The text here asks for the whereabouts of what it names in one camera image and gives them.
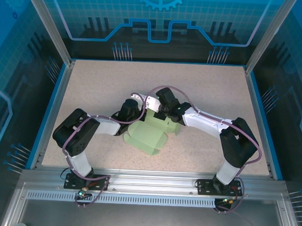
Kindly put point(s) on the light green paper box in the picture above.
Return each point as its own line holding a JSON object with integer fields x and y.
{"x": 145, "y": 137}

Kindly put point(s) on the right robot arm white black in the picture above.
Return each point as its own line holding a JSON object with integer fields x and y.
{"x": 227, "y": 171}

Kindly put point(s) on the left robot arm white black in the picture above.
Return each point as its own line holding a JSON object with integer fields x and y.
{"x": 81, "y": 162}

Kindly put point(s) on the aluminium mounting beam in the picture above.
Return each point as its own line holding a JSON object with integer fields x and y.
{"x": 150, "y": 183}

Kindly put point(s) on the small white round object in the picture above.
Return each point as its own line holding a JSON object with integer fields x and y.
{"x": 21, "y": 225}

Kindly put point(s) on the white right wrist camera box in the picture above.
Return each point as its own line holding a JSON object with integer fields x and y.
{"x": 154, "y": 104}

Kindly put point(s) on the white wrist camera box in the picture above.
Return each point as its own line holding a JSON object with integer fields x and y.
{"x": 139, "y": 95}
{"x": 154, "y": 104}

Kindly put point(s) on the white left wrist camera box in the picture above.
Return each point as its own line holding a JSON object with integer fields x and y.
{"x": 139, "y": 95}

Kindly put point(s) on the blue-edged aluminium side rail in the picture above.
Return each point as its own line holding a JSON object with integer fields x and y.
{"x": 257, "y": 110}
{"x": 56, "y": 101}

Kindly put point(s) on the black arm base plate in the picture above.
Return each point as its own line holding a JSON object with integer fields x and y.
{"x": 71, "y": 185}
{"x": 203, "y": 186}

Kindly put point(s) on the aluminium frame post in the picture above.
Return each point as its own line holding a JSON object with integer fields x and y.
{"x": 269, "y": 35}
{"x": 51, "y": 31}

